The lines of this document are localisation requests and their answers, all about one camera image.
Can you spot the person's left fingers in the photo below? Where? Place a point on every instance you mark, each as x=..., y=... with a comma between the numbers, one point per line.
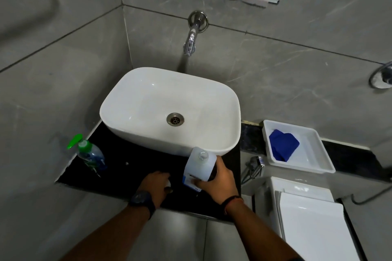
x=164, y=182

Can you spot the white plastic tray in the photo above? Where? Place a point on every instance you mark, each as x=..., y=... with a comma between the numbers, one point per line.
x=309, y=150

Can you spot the person's right forearm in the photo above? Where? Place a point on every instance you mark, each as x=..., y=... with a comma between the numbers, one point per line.
x=264, y=233

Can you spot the person's left hand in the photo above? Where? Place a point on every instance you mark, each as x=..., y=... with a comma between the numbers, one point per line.
x=154, y=185

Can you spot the blue cloth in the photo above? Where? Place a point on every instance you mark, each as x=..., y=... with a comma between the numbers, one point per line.
x=283, y=145

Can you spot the white ceramic wash basin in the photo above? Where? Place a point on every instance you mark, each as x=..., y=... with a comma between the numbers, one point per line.
x=170, y=111

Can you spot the white toilet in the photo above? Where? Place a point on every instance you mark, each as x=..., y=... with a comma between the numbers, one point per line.
x=309, y=218

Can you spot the black countertop slab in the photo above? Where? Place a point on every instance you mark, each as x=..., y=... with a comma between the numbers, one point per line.
x=128, y=175

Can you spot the green pump soap bottle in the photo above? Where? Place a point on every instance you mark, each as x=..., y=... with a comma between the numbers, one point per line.
x=88, y=153

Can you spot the chrome wall tap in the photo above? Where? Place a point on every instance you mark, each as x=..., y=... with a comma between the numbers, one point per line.
x=193, y=33

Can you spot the chrome wall fixture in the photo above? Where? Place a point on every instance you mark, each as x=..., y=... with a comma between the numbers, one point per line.
x=381, y=75

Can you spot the person's right hand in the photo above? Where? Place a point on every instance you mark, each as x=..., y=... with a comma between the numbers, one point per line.
x=221, y=182

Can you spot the person's left forearm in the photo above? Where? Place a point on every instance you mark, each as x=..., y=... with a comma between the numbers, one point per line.
x=104, y=234

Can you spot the white bottle cap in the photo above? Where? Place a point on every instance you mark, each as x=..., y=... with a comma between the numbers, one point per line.
x=168, y=186

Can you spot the red black wrist thread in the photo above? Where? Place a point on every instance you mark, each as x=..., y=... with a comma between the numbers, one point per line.
x=232, y=202

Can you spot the person's right thumb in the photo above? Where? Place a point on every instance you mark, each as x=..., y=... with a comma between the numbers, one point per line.
x=204, y=182

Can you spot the clear plastic liquid bottle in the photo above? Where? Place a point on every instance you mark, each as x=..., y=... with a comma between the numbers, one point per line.
x=200, y=168

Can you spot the metal sink drain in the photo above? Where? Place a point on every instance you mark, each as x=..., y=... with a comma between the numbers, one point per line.
x=175, y=119

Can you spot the black wristwatch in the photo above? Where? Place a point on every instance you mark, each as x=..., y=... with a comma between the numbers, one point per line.
x=142, y=200

